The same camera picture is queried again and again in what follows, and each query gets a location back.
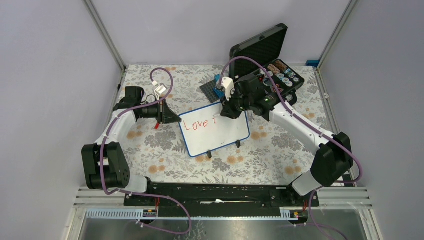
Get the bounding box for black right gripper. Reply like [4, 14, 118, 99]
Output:
[220, 89, 254, 120]

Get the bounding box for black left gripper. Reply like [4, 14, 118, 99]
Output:
[139, 96, 182, 124]

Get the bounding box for blue framed whiteboard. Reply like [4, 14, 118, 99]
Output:
[179, 102, 250, 158]

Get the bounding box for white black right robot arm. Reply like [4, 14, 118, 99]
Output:
[216, 74, 354, 206]

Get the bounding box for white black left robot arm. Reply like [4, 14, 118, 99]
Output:
[81, 86, 181, 206]

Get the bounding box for blue lego brick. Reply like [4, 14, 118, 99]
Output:
[213, 87, 225, 99]

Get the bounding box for grey lego baseplate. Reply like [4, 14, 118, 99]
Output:
[199, 81, 221, 103]

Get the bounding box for light blue lego cube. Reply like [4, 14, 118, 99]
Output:
[214, 74, 223, 85]

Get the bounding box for floral tablecloth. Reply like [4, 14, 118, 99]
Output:
[121, 64, 314, 185]

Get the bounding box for black poker chip case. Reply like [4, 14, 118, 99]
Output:
[229, 23, 305, 116]

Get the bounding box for blue clamp behind table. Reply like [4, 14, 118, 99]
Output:
[305, 60, 320, 68]

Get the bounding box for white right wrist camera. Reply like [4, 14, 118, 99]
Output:
[216, 77, 235, 101]

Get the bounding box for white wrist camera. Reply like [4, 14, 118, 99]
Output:
[153, 83, 167, 99]
[216, 77, 235, 101]

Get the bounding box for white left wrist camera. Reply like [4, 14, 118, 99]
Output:
[153, 83, 167, 99]

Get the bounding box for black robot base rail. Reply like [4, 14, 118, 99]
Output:
[124, 182, 320, 217]

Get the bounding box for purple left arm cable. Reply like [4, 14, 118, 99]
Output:
[99, 67, 193, 235]

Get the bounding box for grey slotted cable duct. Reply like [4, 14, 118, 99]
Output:
[85, 208, 299, 221]

